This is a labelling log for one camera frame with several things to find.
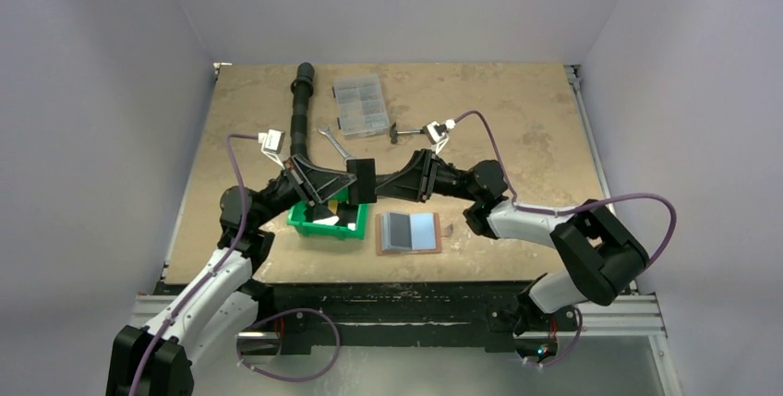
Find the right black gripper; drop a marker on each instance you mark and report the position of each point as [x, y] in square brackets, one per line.
[426, 174]

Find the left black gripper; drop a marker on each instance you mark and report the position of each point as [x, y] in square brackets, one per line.
[312, 184]

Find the green plastic bin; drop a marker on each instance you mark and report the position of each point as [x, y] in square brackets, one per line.
[352, 224]

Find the black credit card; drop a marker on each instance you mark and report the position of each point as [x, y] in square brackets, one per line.
[362, 190]

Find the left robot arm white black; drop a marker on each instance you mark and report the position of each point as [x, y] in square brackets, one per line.
[202, 295]

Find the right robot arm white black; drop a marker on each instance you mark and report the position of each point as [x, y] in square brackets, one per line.
[599, 254]

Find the white card in bin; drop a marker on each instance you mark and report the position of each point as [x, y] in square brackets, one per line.
[330, 221]

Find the silver open-end wrench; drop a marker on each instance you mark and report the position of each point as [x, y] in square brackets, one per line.
[326, 132]

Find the clear plastic screw organizer box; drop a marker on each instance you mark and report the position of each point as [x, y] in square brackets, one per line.
[361, 106]

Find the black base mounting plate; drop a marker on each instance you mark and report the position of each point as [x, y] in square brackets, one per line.
[488, 315]

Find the small black-handled hammer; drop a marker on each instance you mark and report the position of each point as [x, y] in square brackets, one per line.
[395, 133]

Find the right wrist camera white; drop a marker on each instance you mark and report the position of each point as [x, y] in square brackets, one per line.
[438, 134]

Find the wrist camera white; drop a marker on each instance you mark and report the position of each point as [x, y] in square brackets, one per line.
[438, 134]
[271, 143]

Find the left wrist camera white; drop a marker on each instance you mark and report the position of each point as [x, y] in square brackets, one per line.
[271, 143]

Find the aluminium frame rail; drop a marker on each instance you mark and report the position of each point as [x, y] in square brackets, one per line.
[630, 315]

